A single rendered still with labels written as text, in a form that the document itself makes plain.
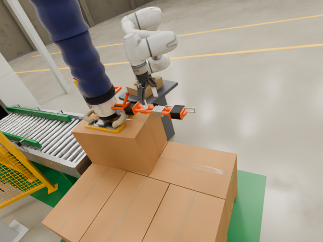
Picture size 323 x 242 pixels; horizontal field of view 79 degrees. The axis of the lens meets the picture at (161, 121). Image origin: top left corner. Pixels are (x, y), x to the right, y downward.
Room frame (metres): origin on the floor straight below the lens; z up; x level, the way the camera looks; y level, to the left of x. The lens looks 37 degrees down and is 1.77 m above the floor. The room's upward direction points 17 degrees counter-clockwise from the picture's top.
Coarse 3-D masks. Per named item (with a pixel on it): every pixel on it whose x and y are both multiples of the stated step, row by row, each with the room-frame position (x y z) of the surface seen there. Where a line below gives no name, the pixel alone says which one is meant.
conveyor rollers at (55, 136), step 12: (0, 120) 2.90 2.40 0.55; (12, 120) 2.77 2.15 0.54; (24, 120) 2.65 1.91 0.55; (36, 120) 2.53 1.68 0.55; (48, 120) 2.44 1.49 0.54; (60, 120) 2.31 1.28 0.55; (72, 120) 2.23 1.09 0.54; (12, 132) 2.40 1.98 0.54; (24, 132) 2.33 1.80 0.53; (36, 132) 2.20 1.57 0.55; (48, 132) 2.12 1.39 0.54; (60, 132) 2.05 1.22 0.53; (24, 144) 2.04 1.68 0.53; (48, 144) 1.89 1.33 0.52; (60, 144) 1.82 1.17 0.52; (72, 144) 1.74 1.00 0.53; (60, 156) 1.60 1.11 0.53; (72, 156) 1.52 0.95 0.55
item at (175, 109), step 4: (172, 108) 1.00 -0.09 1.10; (176, 108) 0.98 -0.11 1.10; (180, 108) 0.97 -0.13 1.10; (184, 108) 0.96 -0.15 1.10; (168, 112) 0.96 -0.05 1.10; (172, 112) 0.95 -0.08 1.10; (176, 112) 0.94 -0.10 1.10; (180, 112) 0.93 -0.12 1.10; (172, 116) 0.96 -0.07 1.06; (176, 116) 0.94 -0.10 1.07; (180, 116) 0.92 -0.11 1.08; (184, 116) 0.94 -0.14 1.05
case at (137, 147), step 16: (80, 128) 1.33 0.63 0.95; (128, 128) 1.14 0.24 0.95; (144, 128) 1.13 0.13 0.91; (160, 128) 1.30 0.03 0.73; (80, 144) 1.32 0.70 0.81; (96, 144) 1.22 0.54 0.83; (112, 144) 1.13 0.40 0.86; (128, 144) 1.05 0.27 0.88; (144, 144) 1.07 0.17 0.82; (160, 144) 1.23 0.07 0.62; (96, 160) 1.29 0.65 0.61; (112, 160) 1.18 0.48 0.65; (128, 160) 1.09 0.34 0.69; (144, 160) 1.01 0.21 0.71
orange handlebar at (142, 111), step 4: (116, 88) 1.58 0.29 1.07; (120, 88) 1.54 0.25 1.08; (116, 92) 1.50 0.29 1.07; (116, 104) 1.28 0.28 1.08; (120, 104) 1.26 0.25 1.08; (112, 108) 1.25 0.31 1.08; (116, 108) 1.23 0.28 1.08; (120, 108) 1.21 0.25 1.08; (140, 108) 1.15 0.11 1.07; (152, 108) 1.09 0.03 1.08; (164, 108) 1.04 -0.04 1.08; (168, 108) 1.03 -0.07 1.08; (144, 112) 1.09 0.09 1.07; (148, 112) 1.07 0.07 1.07; (164, 112) 1.00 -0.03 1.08; (184, 112) 0.94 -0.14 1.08
